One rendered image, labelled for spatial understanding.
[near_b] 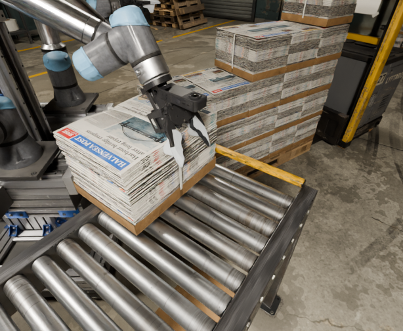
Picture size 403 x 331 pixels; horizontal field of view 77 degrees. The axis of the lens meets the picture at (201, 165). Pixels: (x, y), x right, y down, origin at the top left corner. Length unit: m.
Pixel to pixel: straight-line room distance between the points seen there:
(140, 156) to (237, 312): 0.40
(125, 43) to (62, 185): 0.64
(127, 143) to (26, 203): 0.66
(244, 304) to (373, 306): 1.17
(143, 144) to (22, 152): 0.55
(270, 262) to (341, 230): 1.30
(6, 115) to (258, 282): 0.90
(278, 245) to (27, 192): 0.92
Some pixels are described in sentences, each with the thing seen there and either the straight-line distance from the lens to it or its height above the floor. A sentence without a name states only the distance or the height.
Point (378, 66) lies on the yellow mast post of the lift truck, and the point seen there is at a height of 0.78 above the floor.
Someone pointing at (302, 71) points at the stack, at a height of 0.81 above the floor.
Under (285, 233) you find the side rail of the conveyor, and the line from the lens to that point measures 0.76.
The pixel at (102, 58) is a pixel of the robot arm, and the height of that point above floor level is 1.22.
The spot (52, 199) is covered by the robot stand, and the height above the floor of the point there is 0.65.
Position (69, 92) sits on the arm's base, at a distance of 1.46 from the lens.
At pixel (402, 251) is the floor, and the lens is 2.05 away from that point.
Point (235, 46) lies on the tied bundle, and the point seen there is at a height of 1.00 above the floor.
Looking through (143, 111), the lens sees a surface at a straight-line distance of 0.81.
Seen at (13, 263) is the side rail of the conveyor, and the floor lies 0.80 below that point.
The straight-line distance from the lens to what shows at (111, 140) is 0.69.
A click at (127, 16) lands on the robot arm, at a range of 0.62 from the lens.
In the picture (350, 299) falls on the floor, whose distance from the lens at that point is 1.70.
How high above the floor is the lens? 1.38
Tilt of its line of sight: 39 degrees down
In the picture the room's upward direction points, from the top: straight up
